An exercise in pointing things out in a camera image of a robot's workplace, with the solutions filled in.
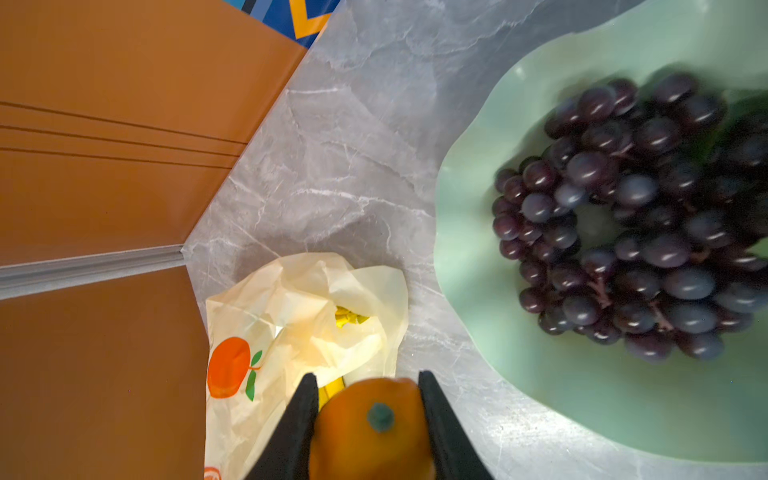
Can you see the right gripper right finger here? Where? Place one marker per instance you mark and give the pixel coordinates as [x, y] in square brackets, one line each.
[453, 453]

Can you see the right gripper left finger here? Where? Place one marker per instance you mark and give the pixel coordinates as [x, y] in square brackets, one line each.
[286, 455]

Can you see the green orange papaya fruit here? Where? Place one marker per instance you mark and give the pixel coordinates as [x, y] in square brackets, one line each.
[373, 429]

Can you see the cream plastic bag orange print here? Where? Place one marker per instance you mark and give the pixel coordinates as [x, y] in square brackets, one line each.
[278, 324]

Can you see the dark grape bunch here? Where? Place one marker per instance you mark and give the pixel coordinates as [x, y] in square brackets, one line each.
[640, 220]

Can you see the yellow banana bunch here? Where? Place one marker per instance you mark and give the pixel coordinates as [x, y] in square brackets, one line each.
[343, 317]

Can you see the pale green fruit plate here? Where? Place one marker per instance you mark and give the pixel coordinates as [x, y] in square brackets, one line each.
[705, 411]

